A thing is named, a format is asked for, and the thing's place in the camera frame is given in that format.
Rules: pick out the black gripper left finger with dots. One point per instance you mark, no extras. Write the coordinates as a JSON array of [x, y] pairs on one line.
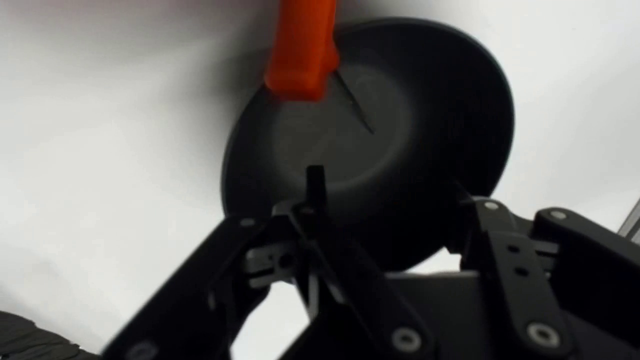
[[200, 293]]

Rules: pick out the black bowl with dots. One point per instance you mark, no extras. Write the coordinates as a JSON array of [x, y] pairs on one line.
[[413, 152]]

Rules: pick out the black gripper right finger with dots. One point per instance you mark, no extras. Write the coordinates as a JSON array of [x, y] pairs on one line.
[[532, 286]]

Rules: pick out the red-orange marker-like object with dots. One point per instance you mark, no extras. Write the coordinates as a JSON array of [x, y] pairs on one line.
[[303, 46]]

